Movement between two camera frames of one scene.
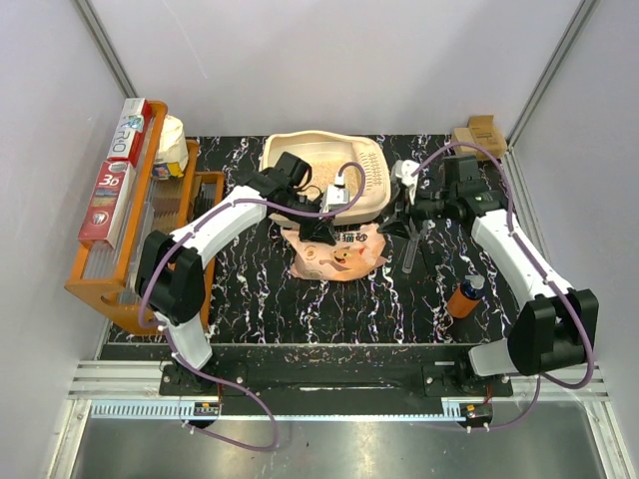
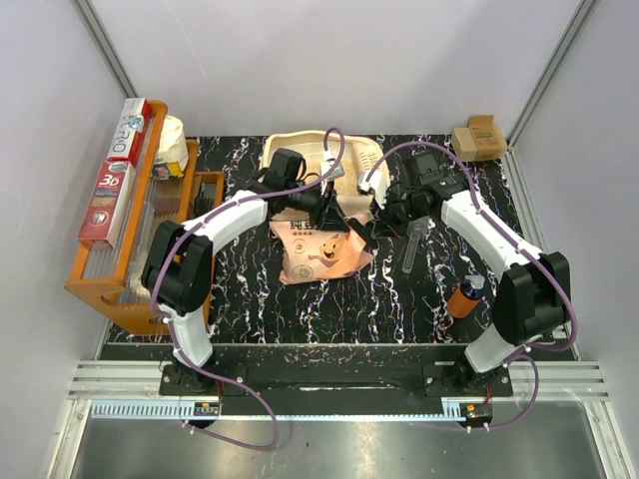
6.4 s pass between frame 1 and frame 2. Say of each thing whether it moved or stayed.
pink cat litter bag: moved
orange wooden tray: stayed
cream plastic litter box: stayed
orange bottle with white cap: stayed
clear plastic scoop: stayed
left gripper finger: moved
